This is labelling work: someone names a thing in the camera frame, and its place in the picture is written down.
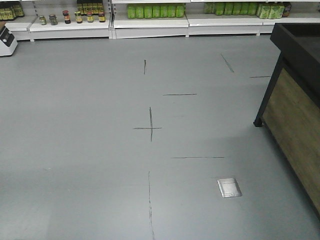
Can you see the metal floor socket plate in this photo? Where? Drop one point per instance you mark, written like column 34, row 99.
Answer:
column 229, row 187

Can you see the black wooden fruit stand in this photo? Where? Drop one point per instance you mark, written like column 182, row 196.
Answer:
column 290, row 108

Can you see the white supermarket shelf unit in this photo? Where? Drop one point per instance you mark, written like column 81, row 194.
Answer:
column 55, row 19

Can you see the white floor appliance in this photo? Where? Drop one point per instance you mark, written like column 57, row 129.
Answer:
column 8, row 42

